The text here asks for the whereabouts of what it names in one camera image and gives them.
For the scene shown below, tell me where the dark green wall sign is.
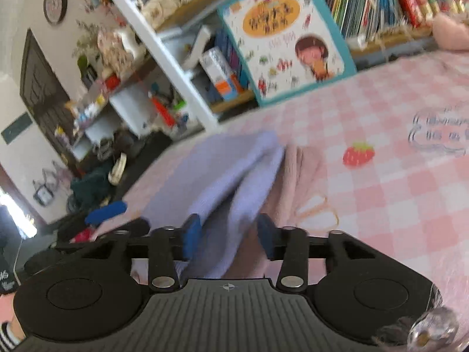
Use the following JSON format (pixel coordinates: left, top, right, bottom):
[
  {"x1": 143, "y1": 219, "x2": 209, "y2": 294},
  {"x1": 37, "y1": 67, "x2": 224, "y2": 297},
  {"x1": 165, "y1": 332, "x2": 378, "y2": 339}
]
[{"x1": 1, "y1": 112, "x2": 34, "y2": 145}]

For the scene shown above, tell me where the round wall clock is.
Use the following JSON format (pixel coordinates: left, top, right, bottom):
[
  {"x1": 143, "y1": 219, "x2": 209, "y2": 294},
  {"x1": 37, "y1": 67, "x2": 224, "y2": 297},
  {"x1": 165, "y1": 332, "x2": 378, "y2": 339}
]
[{"x1": 43, "y1": 0, "x2": 69, "y2": 26}]

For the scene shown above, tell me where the stack of thin colourful books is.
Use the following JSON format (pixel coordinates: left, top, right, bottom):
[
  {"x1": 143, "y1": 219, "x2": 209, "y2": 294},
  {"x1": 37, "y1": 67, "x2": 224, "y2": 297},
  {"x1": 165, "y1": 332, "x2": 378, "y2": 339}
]
[{"x1": 322, "y1": 0, "x2": 404, "y2": 40}]

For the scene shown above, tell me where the row of blue-spined books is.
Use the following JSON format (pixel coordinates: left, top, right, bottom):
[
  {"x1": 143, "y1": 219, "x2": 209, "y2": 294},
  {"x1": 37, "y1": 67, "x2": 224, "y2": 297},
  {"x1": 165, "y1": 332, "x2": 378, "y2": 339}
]
[{"x1": 205, "y1": 29, "x2": 254, "y2": 99}]

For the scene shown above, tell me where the brown leather shoe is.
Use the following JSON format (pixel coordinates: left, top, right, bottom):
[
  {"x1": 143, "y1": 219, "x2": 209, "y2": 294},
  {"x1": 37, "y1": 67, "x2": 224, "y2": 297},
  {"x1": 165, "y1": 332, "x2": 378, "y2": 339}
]
[{"x1": 109, "y1": 130, "x2": 138, "y2": 155}]

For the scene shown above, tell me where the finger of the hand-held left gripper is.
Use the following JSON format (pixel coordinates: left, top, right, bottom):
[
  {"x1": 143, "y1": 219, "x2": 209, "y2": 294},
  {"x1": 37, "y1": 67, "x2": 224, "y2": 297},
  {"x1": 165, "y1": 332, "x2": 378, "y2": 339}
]
[
  {"x1": 55, "y1": 217, "x2": 152, "y2": 246},
  {"x1": 84, "y1": 200, "x2": 128, "y2": 226}
]

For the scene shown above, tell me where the white wooden bookshelf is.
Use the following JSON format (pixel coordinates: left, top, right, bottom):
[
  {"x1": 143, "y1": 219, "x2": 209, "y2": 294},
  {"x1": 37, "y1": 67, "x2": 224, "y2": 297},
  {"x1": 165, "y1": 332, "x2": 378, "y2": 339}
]
[{"x1": 66, "y1": 0, "x2": 469, "y2": 177}]

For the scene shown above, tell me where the bicycle wall sticker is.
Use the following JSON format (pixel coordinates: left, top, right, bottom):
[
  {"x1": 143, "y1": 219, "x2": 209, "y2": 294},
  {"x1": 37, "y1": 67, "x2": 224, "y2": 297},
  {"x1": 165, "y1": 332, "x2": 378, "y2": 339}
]
[{"x1": 32, "y1": 165, "x2": 74, "y2": 208}]

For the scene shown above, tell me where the pink plush toy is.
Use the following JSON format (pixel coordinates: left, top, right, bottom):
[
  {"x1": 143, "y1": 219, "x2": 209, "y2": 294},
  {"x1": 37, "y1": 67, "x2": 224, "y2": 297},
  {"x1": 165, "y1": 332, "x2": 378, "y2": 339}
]
[{"x1": 432, "y1": 13, "x2": 469, "y2": 50}]

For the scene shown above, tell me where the teal-edged children's picture book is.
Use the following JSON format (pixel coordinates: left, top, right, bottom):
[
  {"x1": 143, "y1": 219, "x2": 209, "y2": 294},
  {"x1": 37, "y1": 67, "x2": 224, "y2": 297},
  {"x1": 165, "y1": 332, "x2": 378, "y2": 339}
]
[{"x1": 218, "y1": 0, "x2": 358, "y2": 108}]

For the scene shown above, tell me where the white and orange carton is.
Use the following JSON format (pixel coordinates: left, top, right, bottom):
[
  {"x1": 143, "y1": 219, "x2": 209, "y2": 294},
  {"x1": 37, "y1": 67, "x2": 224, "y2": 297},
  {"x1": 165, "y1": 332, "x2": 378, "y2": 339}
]
[{"x1": 200, "y1": 47, "x2": 239, "y2": 102}]

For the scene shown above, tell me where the shiny clear bead charm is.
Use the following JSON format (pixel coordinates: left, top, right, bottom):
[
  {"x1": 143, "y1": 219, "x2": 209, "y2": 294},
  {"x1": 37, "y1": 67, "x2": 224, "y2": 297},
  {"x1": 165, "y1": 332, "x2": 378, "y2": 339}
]
[{"x1": 407, "y1": 308, "x2": 459, "y2": 352}]

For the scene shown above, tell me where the dark wooden door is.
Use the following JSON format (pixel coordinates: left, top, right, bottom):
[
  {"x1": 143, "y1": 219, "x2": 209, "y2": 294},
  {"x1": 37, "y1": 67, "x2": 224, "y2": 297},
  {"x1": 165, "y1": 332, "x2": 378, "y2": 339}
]
[{"x1": 20, "y1": 29, "x2": 83, "y2": 177}]

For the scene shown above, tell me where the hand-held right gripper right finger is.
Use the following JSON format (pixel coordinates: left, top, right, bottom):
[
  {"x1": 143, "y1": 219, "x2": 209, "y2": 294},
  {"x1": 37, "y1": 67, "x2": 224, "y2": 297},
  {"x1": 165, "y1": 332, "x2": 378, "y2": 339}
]
[{"x1": 256, "y1": 213, "x2": 371, "y2": 292}]

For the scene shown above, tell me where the dark green cloth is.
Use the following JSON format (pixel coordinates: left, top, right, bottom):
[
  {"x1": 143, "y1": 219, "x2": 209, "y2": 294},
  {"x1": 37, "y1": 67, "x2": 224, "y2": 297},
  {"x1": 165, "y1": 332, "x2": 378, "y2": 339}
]
[{"x1": 69, "y1": 170, "x2": 113, "y2": 210}]

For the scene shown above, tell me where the cream quilted handbag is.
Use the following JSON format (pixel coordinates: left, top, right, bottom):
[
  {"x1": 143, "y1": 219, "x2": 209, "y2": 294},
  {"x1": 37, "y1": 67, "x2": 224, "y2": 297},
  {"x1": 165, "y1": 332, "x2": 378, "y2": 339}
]
[{"x1": 137, "y1": 0, "x2": 181, "y2": 28}]

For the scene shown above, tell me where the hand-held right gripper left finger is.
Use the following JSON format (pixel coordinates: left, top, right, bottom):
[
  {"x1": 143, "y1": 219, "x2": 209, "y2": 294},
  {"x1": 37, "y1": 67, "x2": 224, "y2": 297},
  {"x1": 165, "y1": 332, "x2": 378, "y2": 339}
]
[{"x1": 79, "y1": 213, "x2": 203, "y2": 292}]

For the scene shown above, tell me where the white teapot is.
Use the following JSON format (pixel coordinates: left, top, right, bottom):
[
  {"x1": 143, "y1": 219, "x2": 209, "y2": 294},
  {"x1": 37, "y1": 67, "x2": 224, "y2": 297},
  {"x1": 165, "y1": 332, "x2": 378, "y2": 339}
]
[{"x1": 117, "y1": 29, "x2": 148, "y2": 64}]

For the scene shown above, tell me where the thick leaning paperback book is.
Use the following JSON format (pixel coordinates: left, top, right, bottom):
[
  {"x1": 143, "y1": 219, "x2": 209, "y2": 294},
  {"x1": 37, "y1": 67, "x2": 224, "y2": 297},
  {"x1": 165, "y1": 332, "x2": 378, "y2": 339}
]
[{"x1": 182, "y1": 26, "x2": 214, "y2": 71}]

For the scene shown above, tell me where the pink and purple sweater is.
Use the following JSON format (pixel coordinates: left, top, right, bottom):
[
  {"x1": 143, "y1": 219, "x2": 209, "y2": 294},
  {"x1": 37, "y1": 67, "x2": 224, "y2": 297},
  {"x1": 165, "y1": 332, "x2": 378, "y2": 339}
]
[{"x1": 141, "y1": 130, "x2": 339, "y2": 279}]

